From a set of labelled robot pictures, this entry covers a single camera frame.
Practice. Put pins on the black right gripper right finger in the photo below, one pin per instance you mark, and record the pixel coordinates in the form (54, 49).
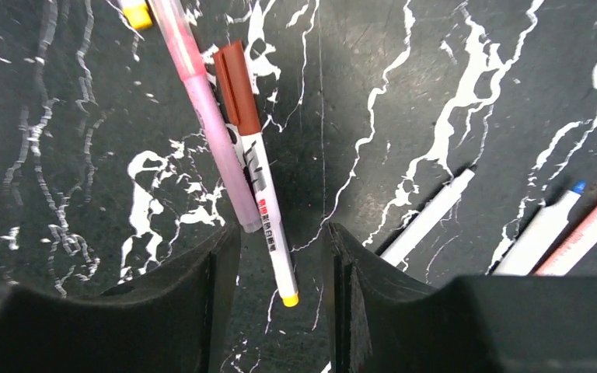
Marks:
(382, 320)

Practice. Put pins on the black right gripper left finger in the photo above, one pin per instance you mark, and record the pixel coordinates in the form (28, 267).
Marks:
(171, 319)

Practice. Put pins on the dark blue capped marker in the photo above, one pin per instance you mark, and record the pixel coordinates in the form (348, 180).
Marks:
(428, 218)

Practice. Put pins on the light blue capped marker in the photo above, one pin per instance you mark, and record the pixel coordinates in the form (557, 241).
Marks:
(540, 234)

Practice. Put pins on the orange red pen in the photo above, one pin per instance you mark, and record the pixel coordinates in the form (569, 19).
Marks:
(572, 249)

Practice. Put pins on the brown capped yellow-end marker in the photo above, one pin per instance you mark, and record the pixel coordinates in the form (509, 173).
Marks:
(236, 86)

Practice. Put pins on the pink translucent pen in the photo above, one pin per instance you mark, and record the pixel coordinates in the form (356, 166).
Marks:
(190, 66)

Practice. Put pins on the yellow capped marker pen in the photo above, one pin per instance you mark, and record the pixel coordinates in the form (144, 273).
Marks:
(137, 13)

